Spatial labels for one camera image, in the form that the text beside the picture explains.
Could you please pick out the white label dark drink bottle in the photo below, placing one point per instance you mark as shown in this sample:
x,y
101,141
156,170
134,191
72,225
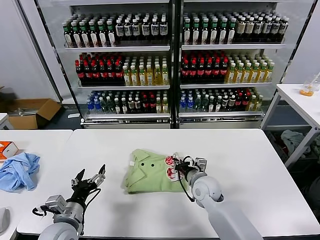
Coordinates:
x,y
225,105
232,105
137,107
131,107

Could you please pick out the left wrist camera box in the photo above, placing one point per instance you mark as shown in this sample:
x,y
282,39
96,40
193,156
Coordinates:
x,y
56,203

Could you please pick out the blue label dark drink bottle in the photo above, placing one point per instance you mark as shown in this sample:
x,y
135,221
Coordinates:
x,y
155,30
136,30
257,29
128,31
266,29
120,31
163,30
275,29
145,30
283,29

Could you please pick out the crumpled grey cloth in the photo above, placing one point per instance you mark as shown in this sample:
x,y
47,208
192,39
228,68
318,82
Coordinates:
x,y
292,142

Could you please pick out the light green shirt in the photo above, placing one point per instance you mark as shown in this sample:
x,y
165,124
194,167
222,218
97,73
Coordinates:
x,y
152,177

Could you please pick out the beige label dark drink bottle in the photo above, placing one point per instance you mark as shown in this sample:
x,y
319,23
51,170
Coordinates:
x,y
241,29
249,29

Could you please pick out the small white table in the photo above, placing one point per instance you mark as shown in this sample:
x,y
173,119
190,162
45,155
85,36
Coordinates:
x,y
3,121

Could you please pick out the grey metal rods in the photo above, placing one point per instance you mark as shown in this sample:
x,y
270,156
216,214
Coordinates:
x,y
26,111

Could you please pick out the orange and white box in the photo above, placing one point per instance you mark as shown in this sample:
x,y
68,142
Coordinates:
x,y
7,150

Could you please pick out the plastic cup with orange liquid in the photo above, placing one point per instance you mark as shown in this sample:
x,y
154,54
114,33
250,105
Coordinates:
x,y
306,92

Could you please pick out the crumpled light blue shirt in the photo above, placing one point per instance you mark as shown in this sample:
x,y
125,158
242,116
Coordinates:
x,y
17,172

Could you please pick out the glass beverage cooler cabinet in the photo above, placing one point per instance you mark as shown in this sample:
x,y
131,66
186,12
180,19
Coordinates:
x,y
172,75
178,75

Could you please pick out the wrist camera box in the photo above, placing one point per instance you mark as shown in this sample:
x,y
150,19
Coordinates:
x,y
56,203
201,165

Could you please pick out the green cap tea bottle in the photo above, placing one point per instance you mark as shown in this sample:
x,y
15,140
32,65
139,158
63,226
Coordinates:
x,y
102,35
223,33
68,36
196,33
85,36
76,36
214,33
93,35
231,33
187,33
205,33
111,35

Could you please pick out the red cap cola bottle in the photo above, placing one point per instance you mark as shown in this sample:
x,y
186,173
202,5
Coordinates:
x,y
200,72
239,103
245,103
102,74
193,72
87,73
224,72
145,106
79,73
152,106
208,72
95,74
216,72
185,72
110,74
118,74

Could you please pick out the open cardboard box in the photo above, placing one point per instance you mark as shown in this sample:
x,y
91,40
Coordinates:
x,y
25,122

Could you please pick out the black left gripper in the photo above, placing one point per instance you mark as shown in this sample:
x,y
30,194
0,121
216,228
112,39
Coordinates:
x,y
83,191

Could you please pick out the grey rounded device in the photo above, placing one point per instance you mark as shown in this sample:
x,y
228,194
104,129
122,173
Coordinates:
x,y
4,220

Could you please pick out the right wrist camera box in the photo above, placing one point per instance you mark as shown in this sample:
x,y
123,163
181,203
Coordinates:
x,y
201,165

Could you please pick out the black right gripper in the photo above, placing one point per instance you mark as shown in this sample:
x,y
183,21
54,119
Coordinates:
x,y
186,170

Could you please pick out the yellow juice bottle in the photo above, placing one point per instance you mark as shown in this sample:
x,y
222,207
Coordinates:
x,y
165,76
247,75
134,77
150,77
251,105
239,75
255,75
258,104
165,107
127,77
142,77
157,77
231,75
269,73
159,107
262,74

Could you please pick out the white cooler shelf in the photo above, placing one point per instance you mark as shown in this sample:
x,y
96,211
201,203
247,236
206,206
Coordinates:
x,y
123,87
225,85
127,116
232,47
117,49
220,114

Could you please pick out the white cap dark drink bottle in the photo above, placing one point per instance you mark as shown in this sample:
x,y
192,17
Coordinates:
x,y
211,106
117,107
124,107
218,105

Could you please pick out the dark brown bundle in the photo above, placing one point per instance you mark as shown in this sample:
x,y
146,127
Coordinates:
x,y
6,98

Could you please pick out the white side table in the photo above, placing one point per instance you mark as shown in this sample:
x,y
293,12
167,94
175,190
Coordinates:
x,y
297,100

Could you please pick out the clear green water bottle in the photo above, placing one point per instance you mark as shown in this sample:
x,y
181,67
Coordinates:
x,y
105,107
111,107
205,105
197,105

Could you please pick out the blue water bottle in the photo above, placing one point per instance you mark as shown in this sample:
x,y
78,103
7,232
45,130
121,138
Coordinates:
x,y
190,106
98,107
183,106
90,107

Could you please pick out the white paper sheet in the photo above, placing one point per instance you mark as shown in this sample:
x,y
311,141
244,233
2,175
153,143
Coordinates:
x,y
73,116

